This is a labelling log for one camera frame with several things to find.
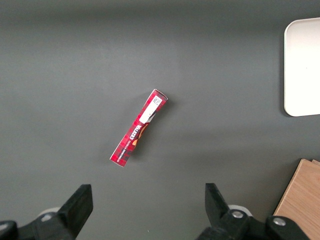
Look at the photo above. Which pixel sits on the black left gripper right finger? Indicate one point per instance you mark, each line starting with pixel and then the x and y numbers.
pixel 217 215

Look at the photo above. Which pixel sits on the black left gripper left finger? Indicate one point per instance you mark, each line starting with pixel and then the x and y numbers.
pixel 75 212

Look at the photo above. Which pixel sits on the wooden drawer cabinet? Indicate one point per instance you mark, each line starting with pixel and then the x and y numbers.
pixel 300 195

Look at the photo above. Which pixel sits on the red cookie box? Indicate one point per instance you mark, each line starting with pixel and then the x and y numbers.
pixel 140 127

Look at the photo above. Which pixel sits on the beige plastic tray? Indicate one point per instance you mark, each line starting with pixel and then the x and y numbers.
pixel 302 67

